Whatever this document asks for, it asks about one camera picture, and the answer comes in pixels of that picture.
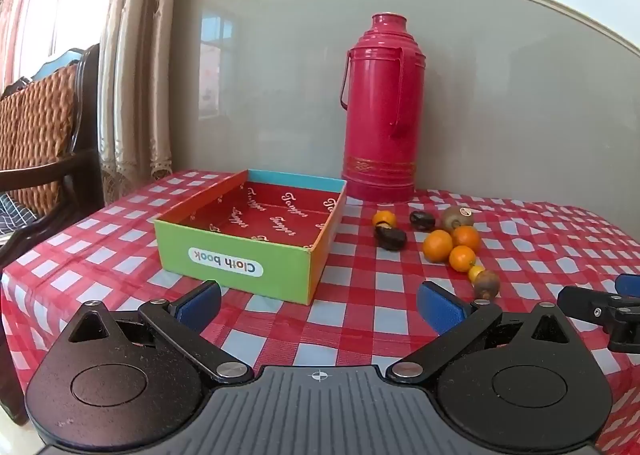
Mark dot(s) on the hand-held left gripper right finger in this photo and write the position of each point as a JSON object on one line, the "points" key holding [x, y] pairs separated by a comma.
{"points": [[440, 306]]}

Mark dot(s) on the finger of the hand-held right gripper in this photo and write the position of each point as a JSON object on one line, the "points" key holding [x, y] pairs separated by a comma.
{"points": [[630, 283], [612, 317]]}

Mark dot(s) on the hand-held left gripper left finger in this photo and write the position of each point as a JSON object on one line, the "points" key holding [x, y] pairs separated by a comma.
{"points": [[200, 304]]}

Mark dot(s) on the small yellow kumquat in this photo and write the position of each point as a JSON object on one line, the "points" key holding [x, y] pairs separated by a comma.
{"points": [[476, 273]]}

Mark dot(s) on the colourful cardboard box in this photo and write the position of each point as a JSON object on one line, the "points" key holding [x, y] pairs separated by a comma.
{"points": [[225, 260]]}

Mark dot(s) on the round brown fruit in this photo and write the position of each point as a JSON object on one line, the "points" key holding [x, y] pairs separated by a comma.
{"points": [[486, 284]]}

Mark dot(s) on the dark brown fruit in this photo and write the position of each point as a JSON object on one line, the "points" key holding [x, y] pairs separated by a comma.
{"points": [[422, 220], [391, 238]]}

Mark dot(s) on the brown kiwi with sticker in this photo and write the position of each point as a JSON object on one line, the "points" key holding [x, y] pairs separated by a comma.
{"points": [[456, 218]]}

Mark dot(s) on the small orange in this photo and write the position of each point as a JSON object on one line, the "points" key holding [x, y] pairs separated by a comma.
{"points": [[385, 218]]}

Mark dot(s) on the red checkered tablecloth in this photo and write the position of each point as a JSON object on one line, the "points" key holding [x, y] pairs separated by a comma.
{"points": [[375, 297]]}

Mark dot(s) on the red thermos flask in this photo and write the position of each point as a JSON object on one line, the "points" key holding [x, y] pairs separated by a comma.
{"points": [[385, 110]]}

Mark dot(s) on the dark checked cloth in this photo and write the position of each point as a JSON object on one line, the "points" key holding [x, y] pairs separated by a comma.
{"points": [[15, 215]]}

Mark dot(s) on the dark wooden chair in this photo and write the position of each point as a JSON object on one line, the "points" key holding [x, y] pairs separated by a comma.
{"points": [[87, 100]]}

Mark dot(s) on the beige lace curtain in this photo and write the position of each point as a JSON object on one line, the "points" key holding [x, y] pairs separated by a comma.
{"points": [[145, 60]]}

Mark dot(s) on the blue cushion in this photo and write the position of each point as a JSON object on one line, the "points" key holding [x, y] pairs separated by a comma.
{"points": [[60, 57]]}

